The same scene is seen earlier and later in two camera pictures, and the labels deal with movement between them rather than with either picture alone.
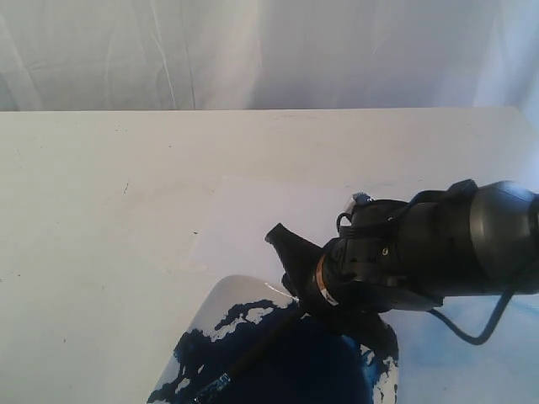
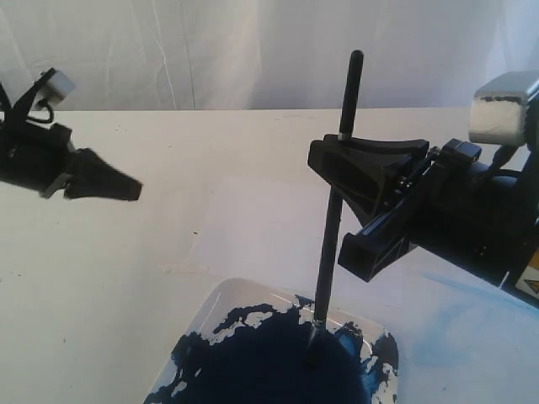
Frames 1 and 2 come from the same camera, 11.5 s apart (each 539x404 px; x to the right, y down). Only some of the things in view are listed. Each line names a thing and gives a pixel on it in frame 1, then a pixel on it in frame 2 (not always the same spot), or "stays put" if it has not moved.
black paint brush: x=226 y=380 to x=349 y=109
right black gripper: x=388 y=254 to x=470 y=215
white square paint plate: x=313 y=363 stays put
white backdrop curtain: x=269 y=55 stays put
